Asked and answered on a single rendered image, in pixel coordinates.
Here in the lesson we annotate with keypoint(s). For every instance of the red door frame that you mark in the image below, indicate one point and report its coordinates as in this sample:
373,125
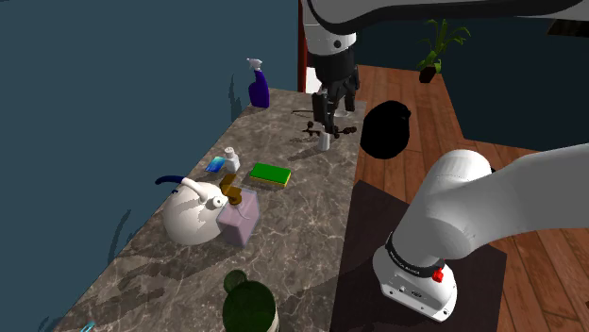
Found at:
302,50

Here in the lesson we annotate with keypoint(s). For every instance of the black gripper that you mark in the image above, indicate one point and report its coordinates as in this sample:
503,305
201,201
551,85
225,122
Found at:
334,69

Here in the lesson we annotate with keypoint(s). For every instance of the black round bin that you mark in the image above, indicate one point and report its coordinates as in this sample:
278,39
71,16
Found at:
384,131

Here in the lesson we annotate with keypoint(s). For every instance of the dark robot stand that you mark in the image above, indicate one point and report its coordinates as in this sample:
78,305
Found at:
363,239

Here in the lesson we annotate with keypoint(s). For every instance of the green and yellow sponge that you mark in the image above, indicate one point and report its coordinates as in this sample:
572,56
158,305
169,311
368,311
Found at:
270,174

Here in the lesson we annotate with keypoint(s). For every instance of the white vase with dark twigs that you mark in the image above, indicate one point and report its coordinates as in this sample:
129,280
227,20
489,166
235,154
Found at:
324,141

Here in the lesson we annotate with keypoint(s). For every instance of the small light blue object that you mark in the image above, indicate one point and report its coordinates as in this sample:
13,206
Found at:
87,327

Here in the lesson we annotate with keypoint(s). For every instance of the small white shaker bottle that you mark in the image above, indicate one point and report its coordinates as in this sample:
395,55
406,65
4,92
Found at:
231,160

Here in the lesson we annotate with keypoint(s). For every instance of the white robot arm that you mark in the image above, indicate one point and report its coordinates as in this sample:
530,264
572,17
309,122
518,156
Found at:
460,216

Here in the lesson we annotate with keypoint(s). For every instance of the dark green round pot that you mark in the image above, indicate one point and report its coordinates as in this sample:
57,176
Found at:
249,305

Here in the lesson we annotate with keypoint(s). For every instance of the small blue sponge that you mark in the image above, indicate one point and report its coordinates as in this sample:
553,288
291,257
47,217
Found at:
215,164

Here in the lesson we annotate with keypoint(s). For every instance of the purple soap dispenser brown pump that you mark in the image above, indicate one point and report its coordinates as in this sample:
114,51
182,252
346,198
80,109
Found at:
239,220

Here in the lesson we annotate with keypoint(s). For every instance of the purple spray bottle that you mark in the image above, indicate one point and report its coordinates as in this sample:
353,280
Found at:
259,89

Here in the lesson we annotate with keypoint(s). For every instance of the green potted plant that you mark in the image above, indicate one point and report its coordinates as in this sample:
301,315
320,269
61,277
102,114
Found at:
437,50

